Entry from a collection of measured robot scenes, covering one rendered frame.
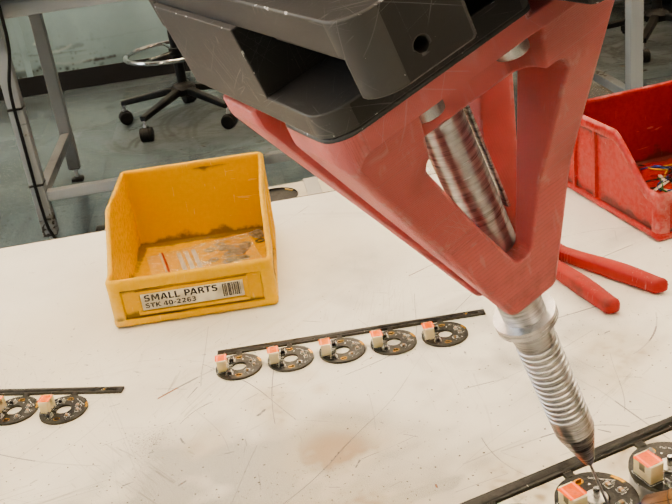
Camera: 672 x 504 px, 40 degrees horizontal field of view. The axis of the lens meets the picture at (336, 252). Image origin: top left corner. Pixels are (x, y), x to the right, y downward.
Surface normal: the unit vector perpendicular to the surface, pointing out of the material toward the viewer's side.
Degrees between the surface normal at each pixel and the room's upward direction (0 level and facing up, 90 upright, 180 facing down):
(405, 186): 110
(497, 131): 87
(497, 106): 87
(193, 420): 0
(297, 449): 0
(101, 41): 90
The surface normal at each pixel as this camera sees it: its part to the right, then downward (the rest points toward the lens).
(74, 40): 0.14, 0.40
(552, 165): 0.58, 0.55
